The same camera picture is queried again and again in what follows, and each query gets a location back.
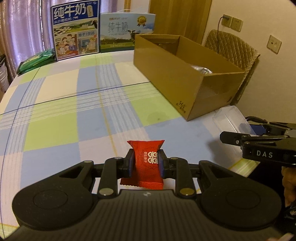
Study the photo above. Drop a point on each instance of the wall socket with plug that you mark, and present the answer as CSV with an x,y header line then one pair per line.
x,y
226,21

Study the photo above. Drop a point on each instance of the brown cardboard box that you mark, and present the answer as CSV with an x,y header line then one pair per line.
x,y
166,60

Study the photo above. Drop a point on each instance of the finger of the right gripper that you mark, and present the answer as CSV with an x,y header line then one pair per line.
x,y
270,129
238,139

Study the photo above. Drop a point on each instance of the beige wall outlet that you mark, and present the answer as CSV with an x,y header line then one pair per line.
x,y
274,44

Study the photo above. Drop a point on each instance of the blue milk carton box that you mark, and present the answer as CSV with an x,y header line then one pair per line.
x,y
75,28

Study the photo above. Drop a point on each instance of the quilted chair cushion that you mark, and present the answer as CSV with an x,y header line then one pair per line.
x,y
236,51

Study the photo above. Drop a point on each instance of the silver green foil pouch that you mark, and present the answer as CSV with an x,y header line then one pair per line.
x,y
202,70

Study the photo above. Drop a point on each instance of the checked tablecloth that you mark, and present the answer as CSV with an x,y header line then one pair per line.
x,y
88,108

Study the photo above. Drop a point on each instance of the purple curtain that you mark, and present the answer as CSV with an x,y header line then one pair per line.
x,y
25,30

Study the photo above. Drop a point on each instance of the person right hand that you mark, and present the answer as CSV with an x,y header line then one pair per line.
x,y
289,183

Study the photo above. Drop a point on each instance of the light blue milk box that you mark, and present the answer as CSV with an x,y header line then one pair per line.
x,y
118,30

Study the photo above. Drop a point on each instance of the red candy packet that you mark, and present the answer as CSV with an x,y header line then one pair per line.
x,y
145,170

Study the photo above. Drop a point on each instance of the green wet wipes pack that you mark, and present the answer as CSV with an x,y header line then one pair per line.
x,y
38,60

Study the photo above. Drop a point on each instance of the wooden door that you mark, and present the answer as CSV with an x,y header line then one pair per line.
x,y
186,18

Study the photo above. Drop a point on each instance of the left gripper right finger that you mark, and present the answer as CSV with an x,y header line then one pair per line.
x,y
178,169

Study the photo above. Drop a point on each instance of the clear plastic case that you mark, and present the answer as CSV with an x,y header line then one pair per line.
x,y
230,119

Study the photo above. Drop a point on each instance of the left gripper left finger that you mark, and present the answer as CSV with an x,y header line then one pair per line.
x,y
113,169

